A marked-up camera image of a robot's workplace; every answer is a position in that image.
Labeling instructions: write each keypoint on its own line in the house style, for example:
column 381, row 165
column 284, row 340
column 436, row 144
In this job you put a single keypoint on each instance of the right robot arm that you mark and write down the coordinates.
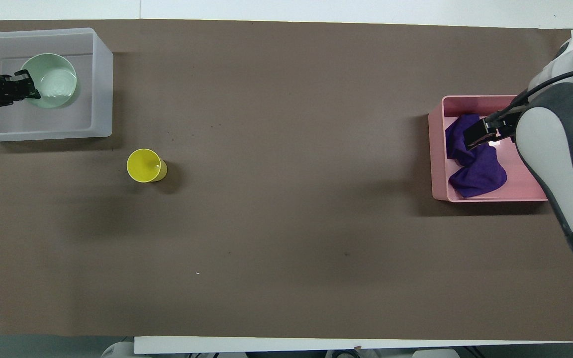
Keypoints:
column 565, row 149

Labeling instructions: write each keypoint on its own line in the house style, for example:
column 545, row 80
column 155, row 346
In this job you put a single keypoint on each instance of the pale green bowl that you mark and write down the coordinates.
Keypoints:
column 57, row 82

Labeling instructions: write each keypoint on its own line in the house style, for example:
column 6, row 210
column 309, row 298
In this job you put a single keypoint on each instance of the purple cloth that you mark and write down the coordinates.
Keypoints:
column 480, row 171

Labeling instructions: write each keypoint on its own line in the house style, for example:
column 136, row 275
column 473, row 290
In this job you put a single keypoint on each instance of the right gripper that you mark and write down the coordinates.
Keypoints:
column 504, row 128

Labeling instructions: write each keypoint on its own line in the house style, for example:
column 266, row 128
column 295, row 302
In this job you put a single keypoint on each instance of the translucent white plastic box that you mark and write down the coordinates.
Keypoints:
column 95, row 84

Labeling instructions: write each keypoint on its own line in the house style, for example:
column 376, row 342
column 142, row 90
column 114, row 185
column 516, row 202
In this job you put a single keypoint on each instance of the yellow cup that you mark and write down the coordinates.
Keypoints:
column 143, row 165

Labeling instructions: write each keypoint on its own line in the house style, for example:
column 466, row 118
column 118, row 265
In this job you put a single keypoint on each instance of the pink plastic box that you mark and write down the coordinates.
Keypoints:
column 438, row 159

